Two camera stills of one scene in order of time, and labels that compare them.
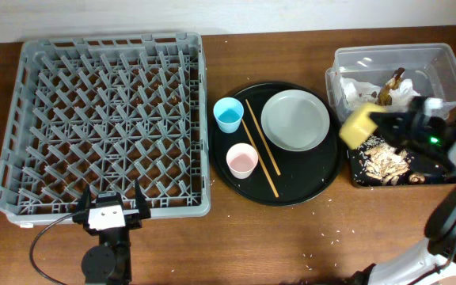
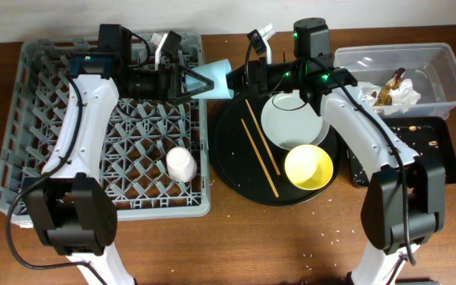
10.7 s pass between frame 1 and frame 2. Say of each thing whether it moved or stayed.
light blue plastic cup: moved
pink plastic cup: moved
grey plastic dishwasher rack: stayed
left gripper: moved
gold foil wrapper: stayed
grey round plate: stayed
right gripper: moved
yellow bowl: moved
